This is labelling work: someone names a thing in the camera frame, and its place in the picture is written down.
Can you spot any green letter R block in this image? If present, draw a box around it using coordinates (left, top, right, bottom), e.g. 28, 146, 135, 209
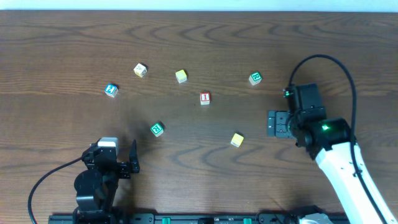
249, 72, 262, 85

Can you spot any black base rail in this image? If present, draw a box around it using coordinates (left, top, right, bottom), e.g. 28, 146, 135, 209
48, 212, 351, 224

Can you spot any red letter I block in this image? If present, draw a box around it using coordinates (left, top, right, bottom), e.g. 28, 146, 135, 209
200, 92, 211, 105

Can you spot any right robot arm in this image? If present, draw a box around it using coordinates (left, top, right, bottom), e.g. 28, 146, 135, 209
267, 84, 397, 223

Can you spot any left black cable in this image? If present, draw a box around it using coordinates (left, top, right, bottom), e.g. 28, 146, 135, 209
27, 156, 85, 224

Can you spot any right black cable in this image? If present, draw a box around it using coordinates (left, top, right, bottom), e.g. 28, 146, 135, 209
287, 54, 389, 224

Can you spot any yellow top wooden block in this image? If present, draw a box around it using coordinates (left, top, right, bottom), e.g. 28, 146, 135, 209
175, 69, 187, 83

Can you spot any cream yellow picture block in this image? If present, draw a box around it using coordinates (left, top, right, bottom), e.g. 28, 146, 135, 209
133, 63, 147, 77

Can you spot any black cable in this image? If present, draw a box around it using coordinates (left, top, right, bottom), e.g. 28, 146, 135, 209
27, 156, 85, 224
287, 54, 389, 224

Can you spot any green number 2 block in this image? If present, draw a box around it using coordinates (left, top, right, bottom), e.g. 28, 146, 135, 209
150, 123, 164, 137

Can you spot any yellow block near right arm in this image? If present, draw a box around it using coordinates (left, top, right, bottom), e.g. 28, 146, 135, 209
230, 133, 244, 147

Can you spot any blue number 2 block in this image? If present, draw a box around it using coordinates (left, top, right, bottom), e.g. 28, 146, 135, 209
104, 83, 119, 98

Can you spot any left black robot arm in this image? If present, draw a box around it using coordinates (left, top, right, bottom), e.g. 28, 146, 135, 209
73, 138, 140, 223

